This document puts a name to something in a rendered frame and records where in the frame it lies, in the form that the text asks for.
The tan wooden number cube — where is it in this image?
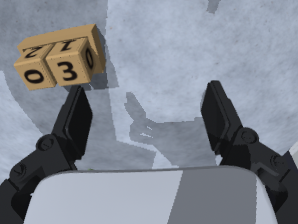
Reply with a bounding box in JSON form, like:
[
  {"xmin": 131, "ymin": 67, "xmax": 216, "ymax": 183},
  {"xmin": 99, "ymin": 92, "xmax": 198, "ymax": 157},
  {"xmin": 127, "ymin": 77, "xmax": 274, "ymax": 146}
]
[
  {"xmin": 14, "ymin": 43, "xmax": 57, "ymax": 90},
  {"xmin": 46, "ymin": 36, "xmax": 96, "ymax": 86}
]

